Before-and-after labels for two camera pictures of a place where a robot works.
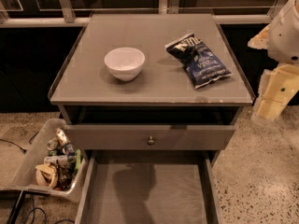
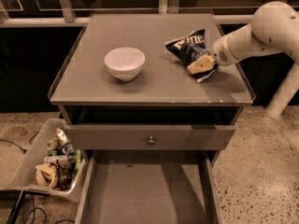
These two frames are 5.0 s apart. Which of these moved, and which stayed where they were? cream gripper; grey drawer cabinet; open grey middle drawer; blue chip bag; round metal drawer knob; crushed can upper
Moved: cream gripper; blue chip bag
Stayed: grey drawer cabinet; crushed can upper; round metal drawer knob; open grey middle drawer
